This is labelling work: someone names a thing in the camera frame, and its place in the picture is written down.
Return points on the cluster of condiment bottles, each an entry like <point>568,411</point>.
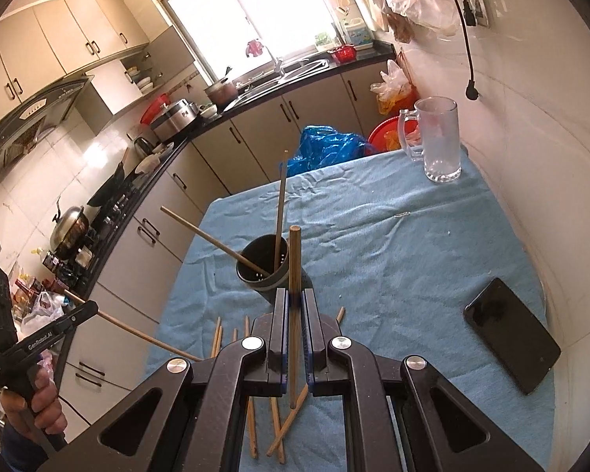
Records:
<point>29,287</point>

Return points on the gas stove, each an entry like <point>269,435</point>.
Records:
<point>110,216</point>

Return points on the dark round utensil holder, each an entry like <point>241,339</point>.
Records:
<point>268,282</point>

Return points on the silver rice cooker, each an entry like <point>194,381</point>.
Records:
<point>174,118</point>

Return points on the person's left forearm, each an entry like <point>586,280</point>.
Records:
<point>17,455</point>

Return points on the red plastic basket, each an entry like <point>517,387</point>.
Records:
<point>343,53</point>

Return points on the blue plastic bag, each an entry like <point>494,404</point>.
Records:
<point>324,150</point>

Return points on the black kitchen countertop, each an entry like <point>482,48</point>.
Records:
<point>187,135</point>

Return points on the white bowls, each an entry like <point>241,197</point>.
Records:
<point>150,162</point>

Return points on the black wok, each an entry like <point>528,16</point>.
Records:
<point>108,189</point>

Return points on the blue tablecloth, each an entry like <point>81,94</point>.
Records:
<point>373,255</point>

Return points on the person's left hand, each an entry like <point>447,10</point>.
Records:
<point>46,396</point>

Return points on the small pink object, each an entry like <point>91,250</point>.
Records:
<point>253,48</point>

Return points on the stacked dishes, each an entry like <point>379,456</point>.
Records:
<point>140,76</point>

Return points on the kitchen window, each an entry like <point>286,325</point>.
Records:
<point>255,10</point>

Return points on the metal faucet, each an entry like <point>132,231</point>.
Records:
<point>275,59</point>

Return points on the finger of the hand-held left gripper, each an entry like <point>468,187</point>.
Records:
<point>76,315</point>

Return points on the beige upper cabinets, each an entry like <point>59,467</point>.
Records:
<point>54,39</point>

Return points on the white labelled container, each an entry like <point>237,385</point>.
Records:
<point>355,32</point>

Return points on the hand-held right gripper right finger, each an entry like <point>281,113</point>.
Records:
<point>306,327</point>

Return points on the clear glass mug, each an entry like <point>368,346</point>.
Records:
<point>440,147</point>

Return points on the dark kettle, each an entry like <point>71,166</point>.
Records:
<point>143,146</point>

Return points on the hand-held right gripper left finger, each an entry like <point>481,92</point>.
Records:
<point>286,327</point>

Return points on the red plastic lid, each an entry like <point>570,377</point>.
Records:
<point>152,108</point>

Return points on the black smartphone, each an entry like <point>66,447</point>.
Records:
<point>511,334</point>

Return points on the beige cabinets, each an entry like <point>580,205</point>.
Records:
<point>54,39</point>
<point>152,226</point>

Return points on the small bowl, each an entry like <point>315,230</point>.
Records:
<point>209,109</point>

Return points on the brown cooking pot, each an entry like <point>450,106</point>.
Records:
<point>221,93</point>

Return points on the steel kettle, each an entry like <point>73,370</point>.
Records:
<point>69,228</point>

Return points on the steel kitchen sink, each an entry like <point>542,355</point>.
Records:
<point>300,70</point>

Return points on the beige lower cabinets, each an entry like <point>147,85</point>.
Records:
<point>152,226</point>

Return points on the wooden chopstick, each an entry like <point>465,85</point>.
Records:
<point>201,232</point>
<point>295,265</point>
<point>281,196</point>
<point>137,334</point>

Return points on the bunch of chopsticks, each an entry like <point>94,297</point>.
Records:
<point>251,432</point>

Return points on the range hood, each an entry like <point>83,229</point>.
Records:
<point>34,113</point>

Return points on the yellow white plastic bag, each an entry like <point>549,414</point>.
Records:
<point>393,93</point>

